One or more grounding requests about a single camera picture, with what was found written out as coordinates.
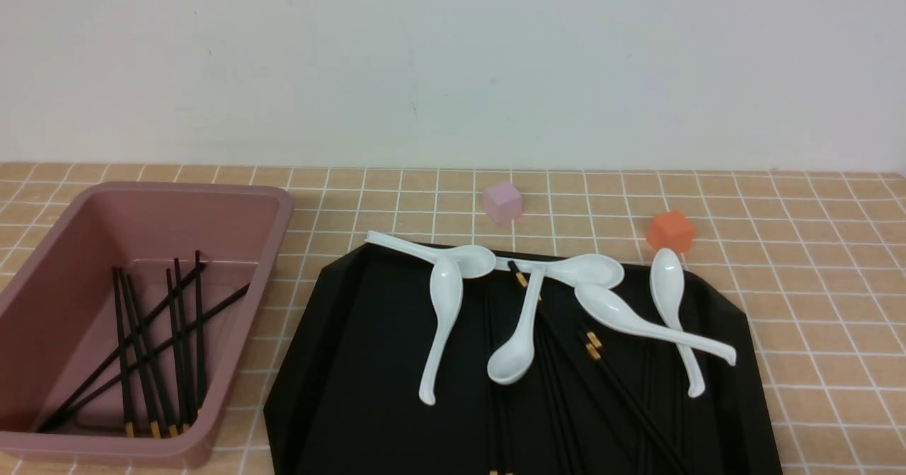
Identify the white spoon far left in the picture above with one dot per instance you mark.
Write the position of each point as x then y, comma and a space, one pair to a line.
473, 260

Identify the white spoon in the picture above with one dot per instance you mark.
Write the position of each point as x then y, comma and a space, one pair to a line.
667, 289
473, 260

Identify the pink cube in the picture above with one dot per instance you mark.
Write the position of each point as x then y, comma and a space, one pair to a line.
502, 202

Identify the white spoon vertical left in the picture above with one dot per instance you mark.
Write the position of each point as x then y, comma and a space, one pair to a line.
446, 292

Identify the white spoon vertical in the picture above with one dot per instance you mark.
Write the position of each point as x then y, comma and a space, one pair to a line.
513, 358
446, 292

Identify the black chopstick gold band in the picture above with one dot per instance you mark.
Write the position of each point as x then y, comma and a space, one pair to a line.
558, 377
645, 452
638, 410

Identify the black tray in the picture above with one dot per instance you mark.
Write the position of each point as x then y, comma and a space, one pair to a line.
345, 400

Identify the white spoon centre horizontal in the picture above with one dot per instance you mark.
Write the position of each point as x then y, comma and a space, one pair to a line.
589, 268

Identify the white spoon centre vertical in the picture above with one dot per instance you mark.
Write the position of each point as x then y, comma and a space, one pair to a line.
513, 358

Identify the white spoon diagonal right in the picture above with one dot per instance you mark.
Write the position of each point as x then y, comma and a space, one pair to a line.
610, 310

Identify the orange cube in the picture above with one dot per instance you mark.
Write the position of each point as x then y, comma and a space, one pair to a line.
672, 230

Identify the white spoon far right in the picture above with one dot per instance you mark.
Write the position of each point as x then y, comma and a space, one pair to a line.
667, 289

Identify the pink plastic bin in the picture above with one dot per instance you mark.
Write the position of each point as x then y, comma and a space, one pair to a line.
58, 317

